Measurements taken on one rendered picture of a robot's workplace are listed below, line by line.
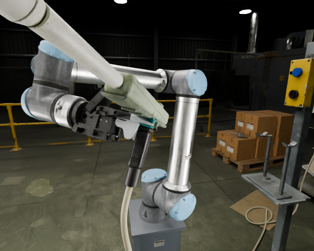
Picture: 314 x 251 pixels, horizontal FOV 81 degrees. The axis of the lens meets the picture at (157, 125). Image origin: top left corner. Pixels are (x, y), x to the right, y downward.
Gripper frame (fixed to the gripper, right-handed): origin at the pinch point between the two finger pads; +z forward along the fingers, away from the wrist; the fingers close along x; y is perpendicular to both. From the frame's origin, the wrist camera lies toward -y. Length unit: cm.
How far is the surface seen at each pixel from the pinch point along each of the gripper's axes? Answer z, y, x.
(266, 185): 57, 12, -89
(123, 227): -0.1, 26.3, -1.6
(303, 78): 56, -50, -67
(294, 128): 64, -26, -84
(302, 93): 58, -42, -68
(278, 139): 133, -57, -313
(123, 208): -0.9, 21.6, -0.2
